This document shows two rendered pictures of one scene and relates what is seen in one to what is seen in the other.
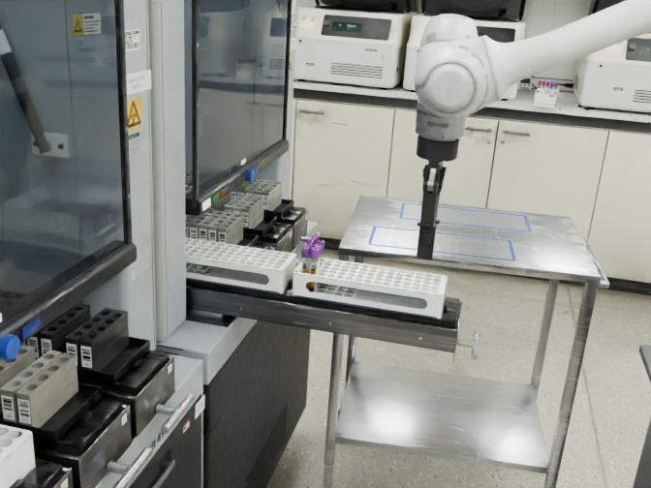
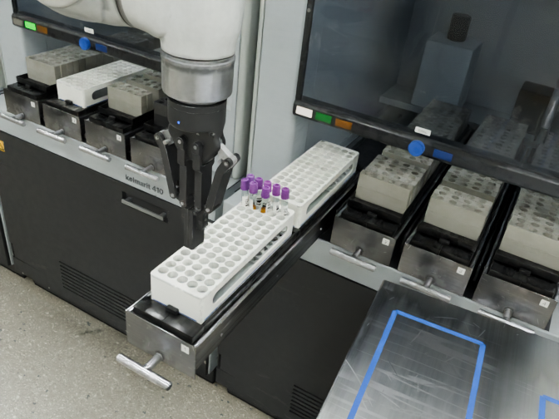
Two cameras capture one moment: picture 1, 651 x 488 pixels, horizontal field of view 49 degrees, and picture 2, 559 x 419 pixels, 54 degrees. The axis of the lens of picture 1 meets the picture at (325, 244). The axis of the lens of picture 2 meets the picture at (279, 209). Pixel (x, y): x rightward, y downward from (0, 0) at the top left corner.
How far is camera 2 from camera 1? 1.76 m
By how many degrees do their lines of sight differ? 90
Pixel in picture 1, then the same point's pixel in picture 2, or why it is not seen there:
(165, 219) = (258, 90)
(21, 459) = (75, 95)
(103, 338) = (163, 108)
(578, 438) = not seen: outside the picture
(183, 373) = not seen: hidden behind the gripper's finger
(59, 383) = (126, 100)
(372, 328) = not seen: hidden behind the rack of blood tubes
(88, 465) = (90, 130)
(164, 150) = (263, 31)
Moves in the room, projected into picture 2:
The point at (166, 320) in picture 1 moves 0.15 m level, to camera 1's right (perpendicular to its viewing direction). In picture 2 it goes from (249, 170) to (226, 199)
